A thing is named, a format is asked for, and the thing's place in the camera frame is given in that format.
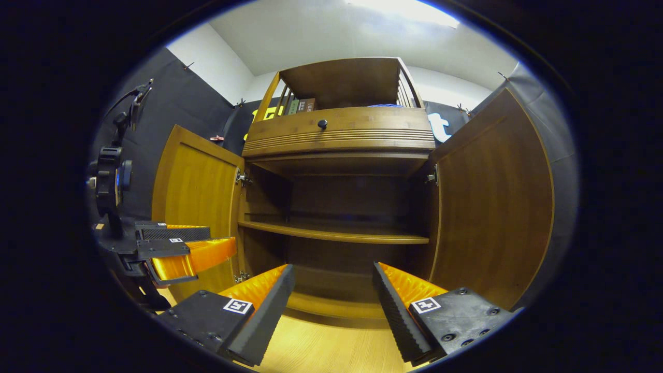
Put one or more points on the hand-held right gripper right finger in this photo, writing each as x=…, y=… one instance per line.
x=399, y=311

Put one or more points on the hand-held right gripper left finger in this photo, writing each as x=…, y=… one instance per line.
x=269, y=311

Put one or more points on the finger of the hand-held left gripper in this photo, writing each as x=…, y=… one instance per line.
x=176, y=233
x=207, y=254

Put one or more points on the wooden shoe cabinet door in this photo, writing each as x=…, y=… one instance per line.
x=197, y=186
x=492, y=207

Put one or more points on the metal door hinge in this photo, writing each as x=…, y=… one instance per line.
x=433, y=176
x=241, y=277
x=242, y=178

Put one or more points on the wooden inner shelf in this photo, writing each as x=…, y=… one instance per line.
x=336, y=234

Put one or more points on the black backdrop cloth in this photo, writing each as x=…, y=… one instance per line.
x=171, y=98

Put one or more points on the green book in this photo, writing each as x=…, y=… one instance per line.
x=293, y=106

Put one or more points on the wooden drawer with black knob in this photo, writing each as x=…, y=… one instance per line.
x=362, y=129

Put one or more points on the blue cloth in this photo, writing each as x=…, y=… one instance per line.
x=386, y=105

